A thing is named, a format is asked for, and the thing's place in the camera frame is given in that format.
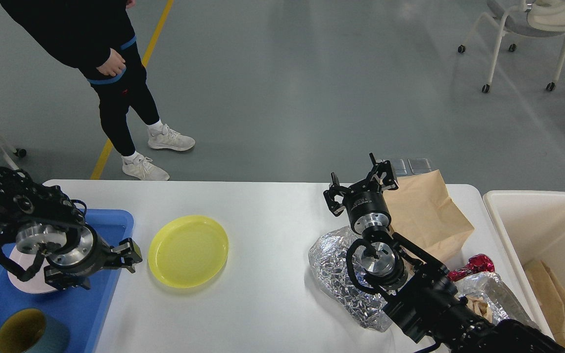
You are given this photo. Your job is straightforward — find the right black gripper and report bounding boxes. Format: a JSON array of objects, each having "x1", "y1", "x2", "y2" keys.
[{"x1": 324, "y1": 153, "x2": 399, "y2": 235}]

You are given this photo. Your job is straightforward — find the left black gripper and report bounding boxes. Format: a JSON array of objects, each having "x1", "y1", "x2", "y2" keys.
[{"x1": 44, "y1": 226, "x2": 143, "y2": 291}]

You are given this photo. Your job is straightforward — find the dark green mug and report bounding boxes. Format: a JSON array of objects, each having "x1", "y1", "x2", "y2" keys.
[{"x1": 0, "y1": 308, "x2": 71, "y2": 353}]

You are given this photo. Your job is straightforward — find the yellow plate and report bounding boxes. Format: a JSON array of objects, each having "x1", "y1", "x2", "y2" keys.
[{"x1": 148, "y1": 215, "x2": 229, "y2": 289}]

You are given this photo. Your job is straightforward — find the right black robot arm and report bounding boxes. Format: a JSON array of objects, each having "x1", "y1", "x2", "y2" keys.
[{"x1": 323, "y1": 154, "x2": 565, "y2": 353}]

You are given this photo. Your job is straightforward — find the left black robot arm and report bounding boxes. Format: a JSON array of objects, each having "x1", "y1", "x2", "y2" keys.
[{"x1": 0, "y1": 167, "x2": 143, "y2": 291}]

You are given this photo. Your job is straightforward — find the pink plate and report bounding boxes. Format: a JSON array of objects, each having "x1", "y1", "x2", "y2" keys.
[{"x1": 7, "y1": 246, "x2": 58, "y2": 294}]

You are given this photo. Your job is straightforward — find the brown paper bag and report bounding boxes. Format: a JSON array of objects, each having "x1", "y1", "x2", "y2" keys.
[{"x1": 383, "y1": 170, "x2": 475, "y2": 263}]

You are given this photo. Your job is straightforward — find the grey floor outlet plates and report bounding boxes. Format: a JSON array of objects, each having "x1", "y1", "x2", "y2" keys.
[{"x1": 384, "y1": 158, "x2": 435, "y2": 177}]

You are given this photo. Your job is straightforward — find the large crumpled foil ball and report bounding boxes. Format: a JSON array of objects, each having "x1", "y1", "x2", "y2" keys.
[{"x1": 308, "y1": 226, "x2": 393, "y2": 332}]

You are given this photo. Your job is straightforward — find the blue plastic tray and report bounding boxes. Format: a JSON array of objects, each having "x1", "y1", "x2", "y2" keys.
[{"x1": 0, "y1": 209, "x2": 134, "y2": 353}]

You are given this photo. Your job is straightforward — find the red foil wrapper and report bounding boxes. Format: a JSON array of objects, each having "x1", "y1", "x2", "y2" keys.
[{"x1": 447, "y1": 254, "x2": 495, "y2": 282}]

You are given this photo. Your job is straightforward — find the white plastic bin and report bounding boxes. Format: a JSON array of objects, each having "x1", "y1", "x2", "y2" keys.
[{"x1": 484, "y1": 190, "x2": 565, "y2": 334}]

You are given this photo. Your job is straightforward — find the person in black clothes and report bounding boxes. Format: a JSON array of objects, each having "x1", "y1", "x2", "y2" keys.
[{"x1": 0, "y1": 0, "x2": 196, "y2": 181}]

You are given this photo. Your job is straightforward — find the brown paper in bin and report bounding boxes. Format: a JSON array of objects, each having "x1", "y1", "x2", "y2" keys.
[{"x1": 524, "y1": 260, "x2": 565, "y2": 348}]

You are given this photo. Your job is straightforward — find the white rolling chair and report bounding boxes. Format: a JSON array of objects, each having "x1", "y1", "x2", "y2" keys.
[{"x1": 457, "y1": 0, "x2": 565, "y2": 94}]

